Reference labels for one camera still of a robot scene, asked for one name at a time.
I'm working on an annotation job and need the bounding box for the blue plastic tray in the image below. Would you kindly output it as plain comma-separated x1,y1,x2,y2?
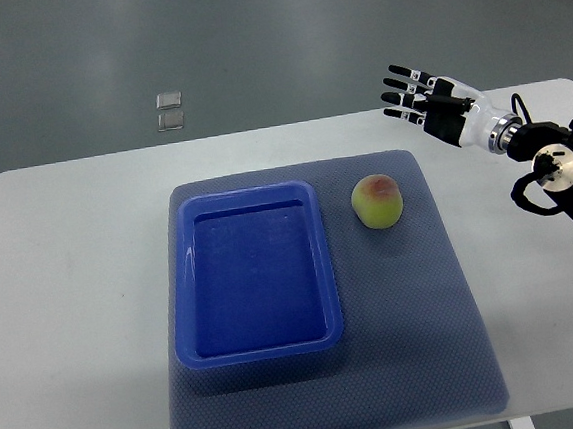
173,181,344,370

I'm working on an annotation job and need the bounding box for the upper metal floor plate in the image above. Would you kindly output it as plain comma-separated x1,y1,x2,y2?
156,90,182,110

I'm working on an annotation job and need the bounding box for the grey textured mat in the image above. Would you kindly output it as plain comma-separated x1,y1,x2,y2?
168,150,509,429

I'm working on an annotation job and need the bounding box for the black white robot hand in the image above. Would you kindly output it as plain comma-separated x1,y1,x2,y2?
381,64,522,154

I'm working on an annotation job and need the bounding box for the white table leg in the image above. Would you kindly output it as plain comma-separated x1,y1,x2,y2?
507,416,536,429

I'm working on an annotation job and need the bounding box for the green red peach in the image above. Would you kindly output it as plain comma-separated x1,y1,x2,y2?
350,174,404,230

